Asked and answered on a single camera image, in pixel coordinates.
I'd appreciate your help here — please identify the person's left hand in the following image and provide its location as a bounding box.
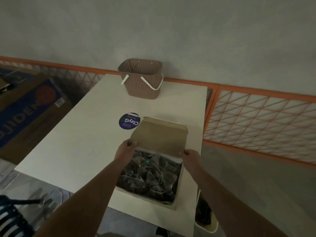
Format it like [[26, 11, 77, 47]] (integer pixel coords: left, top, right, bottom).
[[114, 139, 138, 168]]

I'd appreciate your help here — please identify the person's right hand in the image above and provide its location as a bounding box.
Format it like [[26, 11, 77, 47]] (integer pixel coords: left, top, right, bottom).
[[179, 149, 203, 178]]

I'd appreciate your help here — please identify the pile of green tea bags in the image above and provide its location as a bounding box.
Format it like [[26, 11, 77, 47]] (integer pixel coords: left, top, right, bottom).
[[116, 150, 182, 204]]

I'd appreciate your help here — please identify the beige fabric storage box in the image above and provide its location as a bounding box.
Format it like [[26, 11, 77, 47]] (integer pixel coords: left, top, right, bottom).
[[115, 117, 189, 211]]

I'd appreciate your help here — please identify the person's left forearm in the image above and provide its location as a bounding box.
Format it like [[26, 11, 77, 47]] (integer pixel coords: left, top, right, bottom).
[[34, 159, 126, 237]]

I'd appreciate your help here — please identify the person's right forearm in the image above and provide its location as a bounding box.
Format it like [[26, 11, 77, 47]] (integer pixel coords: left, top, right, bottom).
[[195, 168, 289, 237]]

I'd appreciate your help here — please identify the clear plastic bag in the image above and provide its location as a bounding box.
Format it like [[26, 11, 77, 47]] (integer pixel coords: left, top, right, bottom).
[[42, 189, 65, 220]]

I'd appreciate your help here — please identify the round blue sticker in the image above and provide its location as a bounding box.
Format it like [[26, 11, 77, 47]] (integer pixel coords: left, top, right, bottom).
[[118, 113, 141, 130]]

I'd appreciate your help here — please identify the brown perforated plastic basket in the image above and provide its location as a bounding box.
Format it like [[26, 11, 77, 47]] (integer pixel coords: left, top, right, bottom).
[[118, 58, 164, 100]]

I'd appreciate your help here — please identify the orange metal mesh fence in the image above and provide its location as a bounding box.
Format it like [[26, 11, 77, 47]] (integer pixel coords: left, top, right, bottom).
[[0, 56, 316, 168]]

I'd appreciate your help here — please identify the blue printed cardboard carton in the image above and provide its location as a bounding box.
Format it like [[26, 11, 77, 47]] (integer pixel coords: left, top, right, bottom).
[[0, 65, 72, 165]]

